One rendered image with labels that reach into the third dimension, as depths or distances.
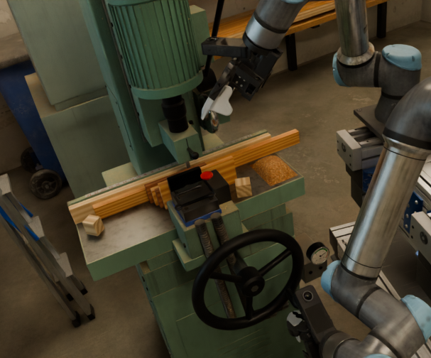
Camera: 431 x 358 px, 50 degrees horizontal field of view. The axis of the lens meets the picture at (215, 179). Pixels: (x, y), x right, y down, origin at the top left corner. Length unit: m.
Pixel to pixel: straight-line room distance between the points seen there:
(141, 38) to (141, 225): 0.46
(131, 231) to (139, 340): 1.01
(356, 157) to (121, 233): 0.83
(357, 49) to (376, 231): 0.77
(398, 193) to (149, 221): 0.62
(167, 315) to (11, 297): 1.42
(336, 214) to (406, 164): 1.68
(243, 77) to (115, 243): 0.51
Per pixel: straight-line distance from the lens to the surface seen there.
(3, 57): 2.88
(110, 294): 2.37
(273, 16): 0.90
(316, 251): 1.35
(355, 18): 1.47
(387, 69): 1.58
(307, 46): 4.36
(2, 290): 2.71
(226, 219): 1.08
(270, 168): 1.26
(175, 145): 1.18
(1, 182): 1.99
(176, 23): 1.06
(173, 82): 1.07
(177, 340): 1.43
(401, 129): 0.85
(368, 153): 1.64
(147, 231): 1.18
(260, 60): 0.97
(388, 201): 0.88
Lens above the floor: 1.62
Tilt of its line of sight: 34 degrees down
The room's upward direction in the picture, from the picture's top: 12 degrees counter-clockwise
